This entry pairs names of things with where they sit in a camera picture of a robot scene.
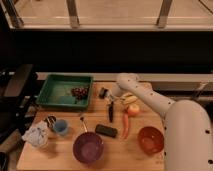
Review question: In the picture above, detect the orange carrot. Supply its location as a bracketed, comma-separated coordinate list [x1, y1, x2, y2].
[122, 114, 129, 139]

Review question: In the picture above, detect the small blue cup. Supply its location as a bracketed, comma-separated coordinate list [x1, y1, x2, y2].
[53, 119, 69, 136]

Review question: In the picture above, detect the wooden board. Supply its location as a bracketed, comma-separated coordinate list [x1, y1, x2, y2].
[17, 82, 164, 171]

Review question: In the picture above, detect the black handled dish brush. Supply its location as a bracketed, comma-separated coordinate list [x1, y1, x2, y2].
[99, 87, 114, 122]

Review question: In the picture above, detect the dark grape bunch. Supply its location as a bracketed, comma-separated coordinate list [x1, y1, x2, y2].
[71, 87, 89, 100]

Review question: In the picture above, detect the black rectangular block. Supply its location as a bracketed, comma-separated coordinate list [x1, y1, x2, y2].
[95, 124, 118, 138]

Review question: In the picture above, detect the red bowl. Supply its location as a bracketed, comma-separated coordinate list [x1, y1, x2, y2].
[137, 126, 164, 155]

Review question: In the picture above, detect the green plastic tray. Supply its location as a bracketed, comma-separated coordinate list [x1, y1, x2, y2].
[37, 74, 93, 111]

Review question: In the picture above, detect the black office chair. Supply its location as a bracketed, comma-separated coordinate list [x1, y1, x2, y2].
[0, 64, 37, 144]

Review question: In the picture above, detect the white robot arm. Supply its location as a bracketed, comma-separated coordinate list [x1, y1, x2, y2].
[111, 73, 213, 171]

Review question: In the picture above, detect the crumpled white cloth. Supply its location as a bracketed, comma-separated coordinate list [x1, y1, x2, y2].
[22, 121, 48, 148]

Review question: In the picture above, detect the red yellow apple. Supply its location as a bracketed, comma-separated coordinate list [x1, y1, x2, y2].
[127, 104, 140, 117]

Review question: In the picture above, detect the purple bowl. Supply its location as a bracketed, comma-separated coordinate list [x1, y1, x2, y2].
[73, 132, 104, 164]

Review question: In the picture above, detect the yellow banana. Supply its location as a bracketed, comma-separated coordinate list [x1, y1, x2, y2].
[120, 93, 137, 105]

